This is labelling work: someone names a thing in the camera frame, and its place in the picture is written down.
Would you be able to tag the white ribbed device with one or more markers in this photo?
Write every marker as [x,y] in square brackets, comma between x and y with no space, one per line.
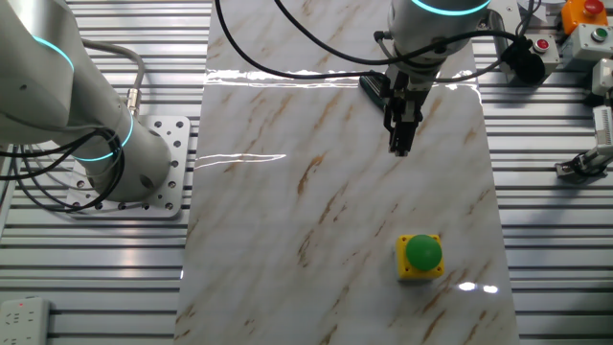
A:
[604,127]

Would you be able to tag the plain grey switch box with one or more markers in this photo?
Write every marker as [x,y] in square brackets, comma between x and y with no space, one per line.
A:
[602,76]

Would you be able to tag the metal clamp bracket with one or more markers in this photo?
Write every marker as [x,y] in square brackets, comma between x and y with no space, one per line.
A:
[582,165]

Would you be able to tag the dark teal black box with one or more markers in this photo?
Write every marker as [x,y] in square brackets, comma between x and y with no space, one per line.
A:
[372,88]

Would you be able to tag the orange box red button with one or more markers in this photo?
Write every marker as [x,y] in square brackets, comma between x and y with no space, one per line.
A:
[577,16]

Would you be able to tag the yellow square block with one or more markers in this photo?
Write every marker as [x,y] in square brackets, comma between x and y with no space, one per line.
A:
[424,252]

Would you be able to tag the grey box red button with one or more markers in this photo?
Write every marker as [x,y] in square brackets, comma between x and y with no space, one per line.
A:
[546,50]

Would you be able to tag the grey box green button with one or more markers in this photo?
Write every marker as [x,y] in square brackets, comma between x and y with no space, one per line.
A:
[586,45]

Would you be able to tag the white marble pattern mat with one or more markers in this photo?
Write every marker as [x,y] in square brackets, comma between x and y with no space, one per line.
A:
[306,215]

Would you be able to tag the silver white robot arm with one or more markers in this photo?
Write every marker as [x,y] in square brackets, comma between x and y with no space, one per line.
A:
[48,81]

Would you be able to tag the white power strip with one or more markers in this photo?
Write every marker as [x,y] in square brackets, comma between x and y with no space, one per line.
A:
[21,322]

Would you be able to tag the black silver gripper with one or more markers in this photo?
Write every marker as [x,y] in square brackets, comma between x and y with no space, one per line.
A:
[411,81]

